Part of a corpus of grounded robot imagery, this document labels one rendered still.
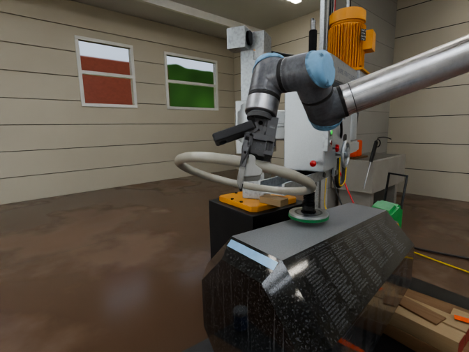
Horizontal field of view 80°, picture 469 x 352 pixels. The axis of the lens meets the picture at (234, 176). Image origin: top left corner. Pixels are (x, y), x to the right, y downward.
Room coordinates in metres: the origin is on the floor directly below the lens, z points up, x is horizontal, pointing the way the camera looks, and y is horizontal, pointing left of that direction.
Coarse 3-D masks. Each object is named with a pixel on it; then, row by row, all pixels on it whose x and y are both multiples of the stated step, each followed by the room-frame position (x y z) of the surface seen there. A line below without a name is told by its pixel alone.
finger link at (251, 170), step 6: (252, 156) 0.72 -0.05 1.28; (246, 162) 0.71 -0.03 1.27; (252, 162) 0.72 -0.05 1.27; (240, 168) 0.70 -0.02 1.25; (246, 168) 0.71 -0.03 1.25; (252, 168) 0.71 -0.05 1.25; (258, 168) 0.71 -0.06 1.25; (240, 174) 0.70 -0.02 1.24; (246, 174) 0.70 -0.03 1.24; (252, 174) 0.70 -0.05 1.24; (258, 174) 0.70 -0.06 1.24; (240, 180) 0.69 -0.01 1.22; (240, 186) 0.70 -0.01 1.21
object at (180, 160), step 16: (176, 160) 0.89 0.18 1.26; (192, 160) 0.80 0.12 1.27; (208, 160) 0.77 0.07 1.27; (224, 160) 0.75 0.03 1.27; (240, 160) 0.74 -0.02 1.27; (256, 160) 0.74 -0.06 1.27; (208, 176) 1.13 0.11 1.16; (288, 176) 0.76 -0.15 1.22; (304, 176) 0.79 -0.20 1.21; (272, 192) 1.13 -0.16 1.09; (288, 192) 1.07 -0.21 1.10; (304, 192) 0.96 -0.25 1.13
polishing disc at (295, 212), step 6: (294, 210) 1.54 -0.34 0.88; (300, 210) 1.54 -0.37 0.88; (318, 210) 1.53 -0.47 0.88; (324, 210) 1.53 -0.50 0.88; (294, 216) 1.45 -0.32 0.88; (300, 216) 1.44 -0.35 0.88; (306, 216) 1.43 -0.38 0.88; (312, 216) 1.43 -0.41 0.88; (318, 216) 1.43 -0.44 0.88; (324, 216) 1.43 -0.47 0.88
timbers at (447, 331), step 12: (396, 312) 1.57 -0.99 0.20; (408, 312) 1.57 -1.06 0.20; (444, 312) 1.56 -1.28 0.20; (396, 324) 1.56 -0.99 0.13; (408, 324) 1.51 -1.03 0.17; (420, 324) 1.46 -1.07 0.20; (432, 324) 1.46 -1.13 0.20; (444, 324) 1.46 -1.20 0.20; (456, 324) 1.46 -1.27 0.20; (468, 324) 1.46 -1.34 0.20; (420, 336) 1.46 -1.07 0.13; (432, 336) 1.41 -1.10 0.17; (444, 336) 1.37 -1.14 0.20; (456, 336) 1.37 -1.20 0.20; (468, 336) 1.44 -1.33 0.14; (444, 348) 1.37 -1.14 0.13; (456, 348) 1.32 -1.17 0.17
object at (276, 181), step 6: (312, 174) 1.37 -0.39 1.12; (318, 174) 1.45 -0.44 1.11; (324, 174) 1.50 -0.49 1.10; (330, 174) 1.63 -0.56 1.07; (336, 174) 1.61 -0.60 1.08; (264, 180) 1.19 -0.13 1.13; (270, 180) 1.24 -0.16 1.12; (276, 180) 1.29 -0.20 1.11; (282, 180) 1.34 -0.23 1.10; (288, 180) 1.40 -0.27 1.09; (318, 180) 1.45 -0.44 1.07; (282, 186) 1.11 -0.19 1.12; (288, 186) 1.13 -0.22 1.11; (294, 186) 1.18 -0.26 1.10; (300, 186) 1.24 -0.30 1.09; (258, 192) 1.17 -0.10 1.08; (264, 192) 1.15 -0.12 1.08
